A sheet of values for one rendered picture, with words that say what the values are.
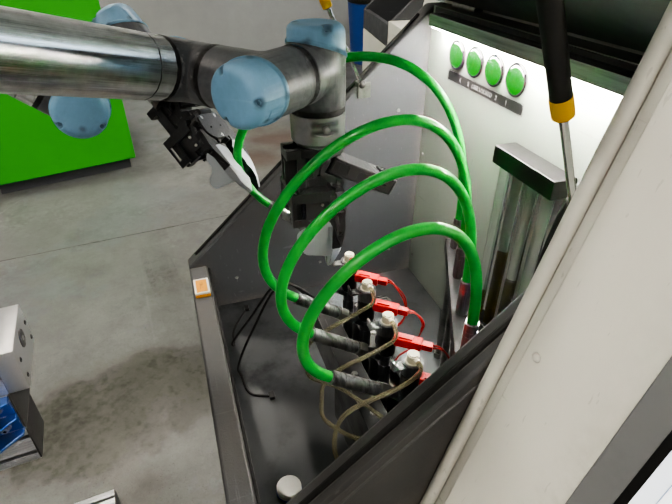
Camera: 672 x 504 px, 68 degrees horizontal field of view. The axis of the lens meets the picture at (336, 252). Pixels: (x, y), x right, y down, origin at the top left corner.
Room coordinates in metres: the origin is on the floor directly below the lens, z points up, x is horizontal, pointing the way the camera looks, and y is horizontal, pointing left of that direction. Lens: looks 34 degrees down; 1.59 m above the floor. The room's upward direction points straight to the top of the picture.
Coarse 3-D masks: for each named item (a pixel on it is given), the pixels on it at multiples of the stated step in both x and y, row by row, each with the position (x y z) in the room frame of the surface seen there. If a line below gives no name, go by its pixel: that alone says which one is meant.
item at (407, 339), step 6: (402, 336) 0.52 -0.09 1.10; (408, 336) 0.52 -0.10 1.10; (414, 336) 0.53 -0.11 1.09; (396, 342) 0.52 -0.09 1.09; (402, 342) 0.52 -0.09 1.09; (408, 342) 0.52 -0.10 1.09; (414, 342) 0.52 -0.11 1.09; (420, 342) 0.52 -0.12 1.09; (426, 342) 0.52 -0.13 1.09; (432, 342) 0.52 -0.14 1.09; (408, 348) 0.52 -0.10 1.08; (414, 348) 0.51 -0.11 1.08; (420, 348) 0.51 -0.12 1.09; (426, 348) 0.51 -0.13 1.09; (432, 348) 0.51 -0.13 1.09
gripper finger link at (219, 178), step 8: (224, 152) 0.77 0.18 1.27; (208, 160) 0.77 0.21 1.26; (232, 160) 0.76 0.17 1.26; (216, 168) 0.76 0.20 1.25; (232, 168) 0.75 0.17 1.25; (240, 168) 0.76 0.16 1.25; (216, 176) 0.76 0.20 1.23; (224, 176) 0.76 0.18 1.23; (232, 176) 0.75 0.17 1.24; (240, 176) 0.75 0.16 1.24; (248, 176) 0.76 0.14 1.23; (216, 184) 0.76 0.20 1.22; (224, 184) 0.75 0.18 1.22; (240, 184) 0.75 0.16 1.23; (248, 184) 0.75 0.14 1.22
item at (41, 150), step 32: (0, 0) 3.27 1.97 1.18; (32, 0) 3.36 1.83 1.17; (64, 0) 3.45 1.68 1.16; (96, 0) 3.54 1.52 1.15; (0, 96) 3.18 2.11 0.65; (0, 128) 3.14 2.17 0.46; (32, 128) 3.24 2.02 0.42; (128, 128) 3.55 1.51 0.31; (0, 160) 3.11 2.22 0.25; (32, 160) 3.20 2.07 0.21; (64, 160) 3.30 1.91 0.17; (96, 160) 3.41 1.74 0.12; (128, 160) 3.56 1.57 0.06
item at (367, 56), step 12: (348, 60) 0.76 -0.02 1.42; (360, 60) 0.76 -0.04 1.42; (372, 60) 0.76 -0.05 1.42; (384, 60) 0.75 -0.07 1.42; (396, 60) 0.75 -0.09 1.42; (420, 72) 0.75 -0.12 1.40; (432, 84) 0.75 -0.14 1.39; (444, 96) 0.75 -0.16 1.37; (444, 108) 0.75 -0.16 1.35; (456, 120) 0.75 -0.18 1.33; (240, 132) 0.77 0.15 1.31; (456, 132) 0.75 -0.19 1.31; (240, 144) 0.77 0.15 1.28; (240, 156) 0.77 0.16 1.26; (252, 192) 0.77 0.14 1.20; (264, 204) 0.77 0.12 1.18; (456, 216) 0.75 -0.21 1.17
